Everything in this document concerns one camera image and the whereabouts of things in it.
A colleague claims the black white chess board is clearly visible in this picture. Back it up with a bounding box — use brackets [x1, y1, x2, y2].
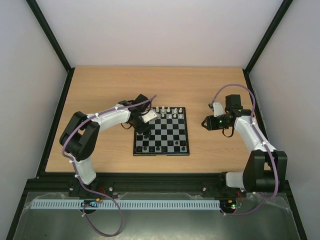
[133, 106, 190, 157]

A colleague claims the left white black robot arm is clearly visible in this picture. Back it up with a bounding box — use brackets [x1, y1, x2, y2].
[59, 94, 157, 186]

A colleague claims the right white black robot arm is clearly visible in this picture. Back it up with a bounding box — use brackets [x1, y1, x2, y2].
[201, 94, 288, 196]

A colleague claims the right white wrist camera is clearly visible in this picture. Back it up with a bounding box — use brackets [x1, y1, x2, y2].
[208, 102, 225, 117]

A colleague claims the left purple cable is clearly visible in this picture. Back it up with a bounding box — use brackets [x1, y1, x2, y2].
[61, 94, 158, 237]

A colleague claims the light blue slotted cable duct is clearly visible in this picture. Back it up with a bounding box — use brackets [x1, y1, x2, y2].
[30, 199, 221, 211]

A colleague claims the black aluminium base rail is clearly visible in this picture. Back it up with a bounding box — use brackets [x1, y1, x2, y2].
[23, 173, 245, 199]

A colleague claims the right black frame post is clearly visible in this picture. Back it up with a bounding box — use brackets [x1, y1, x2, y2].
[243, 0, 294, 73]

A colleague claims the black frame post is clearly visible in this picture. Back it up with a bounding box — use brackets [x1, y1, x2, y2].
[243, 0, 294, 73]
[25, 0, 75, 73]

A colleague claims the left black frame post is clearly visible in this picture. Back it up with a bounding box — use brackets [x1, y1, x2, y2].
[25, 0, 75, 73]

